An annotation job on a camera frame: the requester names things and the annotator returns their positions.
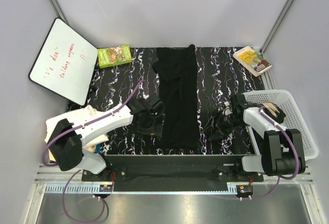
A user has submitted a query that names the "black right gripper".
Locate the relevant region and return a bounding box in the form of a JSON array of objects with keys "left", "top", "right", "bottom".
[{"left": 200, "top": 109, "right": 243, "bottom": 141}]

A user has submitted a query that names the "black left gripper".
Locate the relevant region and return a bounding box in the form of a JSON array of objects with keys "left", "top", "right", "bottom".
[{"left": 133, "top": 113, "right": 165, "bottom": 139}]

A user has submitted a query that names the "black t-shirt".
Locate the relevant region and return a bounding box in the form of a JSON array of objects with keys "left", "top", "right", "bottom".
[{"left": 152, "top": 44, "right": 200, "bottom": 150}]

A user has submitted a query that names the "white t-shirt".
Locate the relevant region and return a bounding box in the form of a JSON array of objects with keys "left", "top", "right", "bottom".
[{"left": 45, "top": 105, "right": 108, "bottom": 148}]

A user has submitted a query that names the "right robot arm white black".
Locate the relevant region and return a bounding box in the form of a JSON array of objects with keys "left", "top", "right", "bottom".
[{"left": 203, "top": 93, "right": 306, "bottom": 181}]

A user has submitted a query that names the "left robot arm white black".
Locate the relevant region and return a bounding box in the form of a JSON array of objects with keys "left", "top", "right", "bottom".
[{"left": 45, "top": 97, "right": 165, "bottom": 181}]

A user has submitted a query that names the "tan striped garment in basket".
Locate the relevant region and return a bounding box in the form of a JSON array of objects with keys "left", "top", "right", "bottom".
[{"left": 262, "top": 102, "right": 281, "bottom": 117}]

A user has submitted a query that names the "black garment in basket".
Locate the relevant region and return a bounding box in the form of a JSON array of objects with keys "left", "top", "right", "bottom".
[{"left": 270, "top": 108, "right": 286, "bottom": 124}]

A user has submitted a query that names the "yellow paperback book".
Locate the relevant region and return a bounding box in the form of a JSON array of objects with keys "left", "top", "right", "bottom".
[{"left": 233, "top": 46, "right": 272, "bottom": 77}]

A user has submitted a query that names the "cream folded garment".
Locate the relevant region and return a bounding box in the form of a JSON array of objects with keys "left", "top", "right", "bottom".
[{"left": 48, "top": 146, "right": 92, "bottom": 162}]

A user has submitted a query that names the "white plastic laundry basket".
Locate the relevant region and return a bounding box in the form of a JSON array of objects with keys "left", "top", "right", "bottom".
[{"left": 243, "top": 89, "right": 318, "bottom": 161}]

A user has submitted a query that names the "green paperback book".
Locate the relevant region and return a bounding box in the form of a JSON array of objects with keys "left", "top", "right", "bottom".
[{"left": 98, "top": 44, "right": 133, "bottom": 68}]

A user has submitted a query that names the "white whiteboard red writing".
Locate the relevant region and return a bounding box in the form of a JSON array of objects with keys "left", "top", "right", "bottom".
[{"left": 28, "top": 18, "right": 98, "bottom": 105}]

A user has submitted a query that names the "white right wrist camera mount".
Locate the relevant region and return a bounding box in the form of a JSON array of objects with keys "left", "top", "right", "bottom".
[{"left": 222, "top": 101, "right": 232, "bottom": 116}]

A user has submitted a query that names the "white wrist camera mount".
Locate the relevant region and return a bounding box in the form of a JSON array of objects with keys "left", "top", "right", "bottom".
[
  {"left": 143, "top": 94, "right": 150, "bottom": 100},
  {"left": 222, "top": 101, "right": 232, "bottom": 116}
]

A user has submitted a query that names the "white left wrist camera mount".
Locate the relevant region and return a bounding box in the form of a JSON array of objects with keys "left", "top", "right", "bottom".
[{"left": 143, "top": 94, "right": 150, "bottom": 100}]

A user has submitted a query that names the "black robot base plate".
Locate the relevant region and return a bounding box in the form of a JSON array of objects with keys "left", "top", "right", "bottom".
[{"left": 81, "top": 154, "right": 264, "bottom": 193}]

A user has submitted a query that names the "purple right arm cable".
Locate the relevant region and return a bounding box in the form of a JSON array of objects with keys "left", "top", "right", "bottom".
[{"left": 213, "top": 105, "right": 301, "bottom": 201}]

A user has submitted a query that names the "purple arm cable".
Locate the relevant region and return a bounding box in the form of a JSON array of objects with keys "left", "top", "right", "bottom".
[
  {"left": 213, "top": 105, "right": 301, "bottom": 201},
  {"left": 42, "top": 80, "right": 146, "bottom": 222}
]

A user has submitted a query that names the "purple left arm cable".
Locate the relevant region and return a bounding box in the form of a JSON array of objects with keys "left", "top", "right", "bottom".
[{"left": 42, "top": 80, "right": 146, "bottom": 222}]

